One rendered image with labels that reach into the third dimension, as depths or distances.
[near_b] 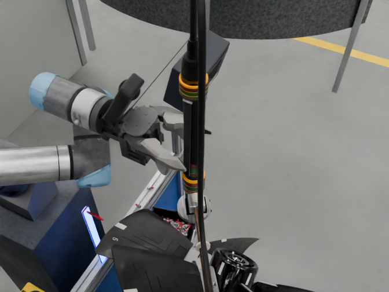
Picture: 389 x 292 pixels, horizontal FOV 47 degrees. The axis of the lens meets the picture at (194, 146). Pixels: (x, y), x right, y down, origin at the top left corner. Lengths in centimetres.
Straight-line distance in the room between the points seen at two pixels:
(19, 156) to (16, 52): 213
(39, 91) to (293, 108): 252
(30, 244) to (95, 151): 62
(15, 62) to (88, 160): 215
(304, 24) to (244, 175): 99
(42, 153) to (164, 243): 44
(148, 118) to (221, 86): 255
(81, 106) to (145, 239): 51
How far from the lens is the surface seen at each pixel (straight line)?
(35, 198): 149
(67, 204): 155
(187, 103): 66
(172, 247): 121
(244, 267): 111
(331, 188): 285
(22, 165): 94
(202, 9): 49
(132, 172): 282
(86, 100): 84
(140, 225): 127
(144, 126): 79
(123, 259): 95
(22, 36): 304
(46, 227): 152
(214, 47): 166
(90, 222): 135
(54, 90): 88
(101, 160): 95
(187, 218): 91
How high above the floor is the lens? 226
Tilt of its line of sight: 51 degrees down
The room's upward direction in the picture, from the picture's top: straight up
